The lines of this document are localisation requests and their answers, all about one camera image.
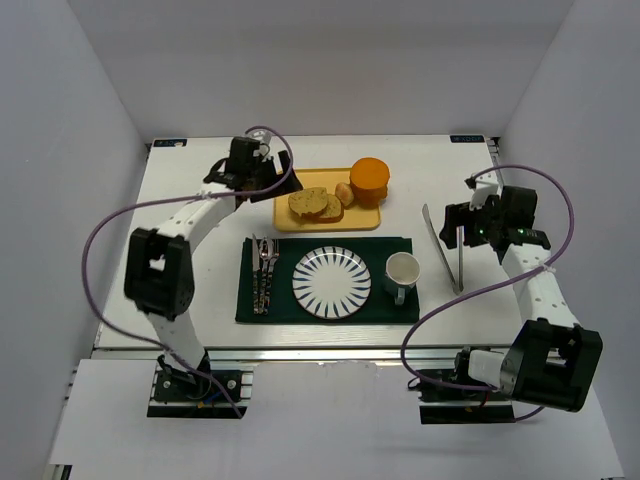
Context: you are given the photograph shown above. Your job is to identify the grey ceramic mug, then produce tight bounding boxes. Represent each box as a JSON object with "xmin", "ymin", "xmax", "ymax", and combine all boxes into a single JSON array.
[{"xmin": 383, "ymin": 252, "xmax": 421, "ymax": 306}]

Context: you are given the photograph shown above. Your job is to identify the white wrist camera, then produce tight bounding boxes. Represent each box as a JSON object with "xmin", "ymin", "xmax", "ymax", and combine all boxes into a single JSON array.
[
  {"xmin": 245, "ymin": 128, "xmax": 273, "ymax": 157},
  {"xmin": 465, "ymin": 172, "xmax": 500, "ymax": 210}
]

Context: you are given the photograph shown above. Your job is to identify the round orange bread loaf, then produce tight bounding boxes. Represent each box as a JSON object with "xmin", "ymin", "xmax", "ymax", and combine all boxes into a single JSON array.
[{"xmin": 350, "ymin": 157, "xmax": 390, "ymax": 207}]

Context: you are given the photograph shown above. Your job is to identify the blue label sticker left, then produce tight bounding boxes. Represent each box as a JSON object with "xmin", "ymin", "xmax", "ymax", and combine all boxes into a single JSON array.
[{"xmin": 153, "ymin": 139, "xmax": 187, "ymax": 148}]

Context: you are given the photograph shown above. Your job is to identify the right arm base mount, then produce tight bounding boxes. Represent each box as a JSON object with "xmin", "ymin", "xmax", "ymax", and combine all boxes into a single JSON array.
[{"xmin": 407, "ymin": 348, "xmax": 515, "ymax": 425}]

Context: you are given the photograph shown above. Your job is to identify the patterned handle fork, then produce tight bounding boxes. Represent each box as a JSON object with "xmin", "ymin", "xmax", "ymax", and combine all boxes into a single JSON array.
[{"xmin": 258, "ymin": 237, "xmax": 273, "ymax": 314}]

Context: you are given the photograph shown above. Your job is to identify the blue label sticker right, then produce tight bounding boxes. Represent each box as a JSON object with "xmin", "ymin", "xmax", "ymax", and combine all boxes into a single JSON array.
[{"xmin": 449, "ymin": 135, "xmax": 485, "ymax": 143}]

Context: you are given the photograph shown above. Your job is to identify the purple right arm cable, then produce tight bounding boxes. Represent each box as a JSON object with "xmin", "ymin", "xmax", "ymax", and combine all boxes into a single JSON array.
[{"xmin": 402, "ymin": 165, "xmax": 575, "ymax": 424}]

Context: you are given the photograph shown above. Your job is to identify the dark green placemat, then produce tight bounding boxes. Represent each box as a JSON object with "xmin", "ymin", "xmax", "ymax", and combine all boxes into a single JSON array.
[{"xmin": 235, "ymin": 237, "xmax": 420, "ymax": 325}]

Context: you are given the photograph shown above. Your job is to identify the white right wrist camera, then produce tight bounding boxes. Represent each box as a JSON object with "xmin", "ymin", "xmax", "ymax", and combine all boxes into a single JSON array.
[{"xmin": 465, "ymin": 172, "xmax": 500, "ymax": 210}]

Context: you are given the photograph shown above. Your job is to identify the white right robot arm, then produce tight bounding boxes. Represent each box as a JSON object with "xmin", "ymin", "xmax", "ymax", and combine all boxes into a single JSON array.
[{"xmin": 439, "ymin": 181, "xmax": 603, "ymax": 412}]

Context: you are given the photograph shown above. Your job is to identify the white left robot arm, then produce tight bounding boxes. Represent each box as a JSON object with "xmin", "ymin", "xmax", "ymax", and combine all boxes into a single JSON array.
[{"xmin": 124, "ymin": 126, "xmax": 302, "ymax": 383}]

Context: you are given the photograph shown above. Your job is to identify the aluminium table front rail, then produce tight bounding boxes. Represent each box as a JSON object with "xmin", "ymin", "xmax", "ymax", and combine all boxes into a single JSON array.
[{"xmin": 92, "ymin": 344, "xmax": 561, "ymax": 369}]

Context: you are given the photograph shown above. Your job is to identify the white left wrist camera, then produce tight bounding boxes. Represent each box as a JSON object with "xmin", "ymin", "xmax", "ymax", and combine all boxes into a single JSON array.
[{"xmin": 245, "ymin": 128, "xmax": 273, "ymax": 157}]

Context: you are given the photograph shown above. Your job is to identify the blue striped white plate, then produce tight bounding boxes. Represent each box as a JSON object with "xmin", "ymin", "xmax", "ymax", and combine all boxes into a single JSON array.
[{"xmin": 292, "ymin": 246, "xmax": 372, "ymax": 321}]

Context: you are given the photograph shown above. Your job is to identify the seeded bread slice bottom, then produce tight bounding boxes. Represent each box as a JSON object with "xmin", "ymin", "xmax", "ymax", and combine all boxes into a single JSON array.
[{"xmin": 315, "ymin": 194, "xmax": 344, "ymax": 223}]

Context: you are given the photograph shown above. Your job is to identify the metal kitchen tongs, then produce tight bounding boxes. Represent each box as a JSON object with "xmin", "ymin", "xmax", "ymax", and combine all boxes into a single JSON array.
[{"xmin": 421, "ymin": 202, "xmax": 466, "ymax": 295}]

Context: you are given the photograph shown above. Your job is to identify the small round bread roll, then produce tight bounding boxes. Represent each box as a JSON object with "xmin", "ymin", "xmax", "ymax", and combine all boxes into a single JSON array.
[{"xmin": 334, "ymin": 182, "xmax": 355, "ymax": 208}]

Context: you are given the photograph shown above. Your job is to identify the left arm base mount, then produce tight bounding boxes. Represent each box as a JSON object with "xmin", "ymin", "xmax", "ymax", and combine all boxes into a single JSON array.
[{"xmin": 146, "ymin": 356, "xmax": 253, "ymax": 419}]

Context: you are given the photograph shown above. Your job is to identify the patterned handle spoon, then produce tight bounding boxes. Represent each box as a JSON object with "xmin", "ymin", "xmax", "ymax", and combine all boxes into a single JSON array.
[{"xmin": 263, "ymin": 238, "xmax": 280, "ymax": 314}]

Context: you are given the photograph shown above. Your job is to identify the seeded bread slice top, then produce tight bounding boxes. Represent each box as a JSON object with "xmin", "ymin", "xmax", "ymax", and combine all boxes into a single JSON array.
[{"xmin": 288, "ymin": 187, "xmax": 328, "ymax": 217}]

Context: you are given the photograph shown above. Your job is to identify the seeded bread slice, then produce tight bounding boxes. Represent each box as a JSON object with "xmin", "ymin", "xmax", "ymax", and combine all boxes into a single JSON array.
[
  {"xmin": 315, "ymin": 194, "xmax": 344, "ymax": 223},
  {"xmin": 288, "ymin": 187, "xmax": 328, "ymax": 217}
]

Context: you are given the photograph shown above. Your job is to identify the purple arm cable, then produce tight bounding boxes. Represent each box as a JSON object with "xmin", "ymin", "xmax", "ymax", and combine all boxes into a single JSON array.
[
  {"xmin": 402, "ymin": 165, "xmax": 575, "ymax": 424},
  {"xmin": 81, "ymin": 125, "xmax": 296, "ymax": 420}
]

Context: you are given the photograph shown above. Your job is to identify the patterned handle knife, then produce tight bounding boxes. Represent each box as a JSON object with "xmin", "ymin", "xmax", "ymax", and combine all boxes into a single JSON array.
[{"xmin": 252, "ymin": 235, "xmax": 261, "ymax": 315}]

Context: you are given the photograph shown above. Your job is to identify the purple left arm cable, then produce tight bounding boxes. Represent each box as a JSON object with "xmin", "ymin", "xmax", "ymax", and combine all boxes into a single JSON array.
[{"xmin": 81, "ymin": 125, "xmax": 296, "ymax": 420}]

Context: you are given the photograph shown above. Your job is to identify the yellow serving tray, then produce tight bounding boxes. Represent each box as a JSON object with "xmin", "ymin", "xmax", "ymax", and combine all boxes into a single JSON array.
[{"xmin": 272, "ymin": 168, "xmax": 381, "ymax": 233}]

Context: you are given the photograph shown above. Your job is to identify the blue label sticker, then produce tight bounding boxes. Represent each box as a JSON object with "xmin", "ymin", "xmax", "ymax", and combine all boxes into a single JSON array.
[
  {"xmin": 449, "ymin": 135, "xmax": 485, "ymax": 143},
  {"xmin": 153, "ymin": 139, "xmax": 187, "ymax": 148}
]

